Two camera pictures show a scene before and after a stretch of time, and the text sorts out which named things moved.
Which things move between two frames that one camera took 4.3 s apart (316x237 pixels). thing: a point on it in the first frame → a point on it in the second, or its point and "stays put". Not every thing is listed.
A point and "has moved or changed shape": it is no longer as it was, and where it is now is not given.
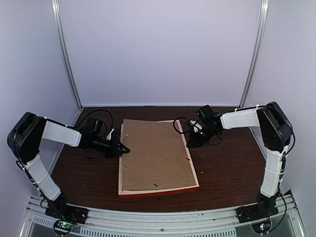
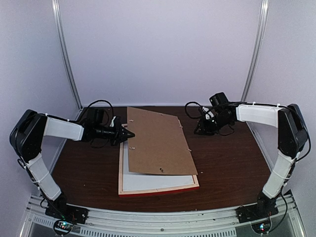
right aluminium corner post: (259, 42) stays put
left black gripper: (114, 145) → (121, 134)
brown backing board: (157, 157) has moved or changed shape
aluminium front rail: (39, 223) stays put
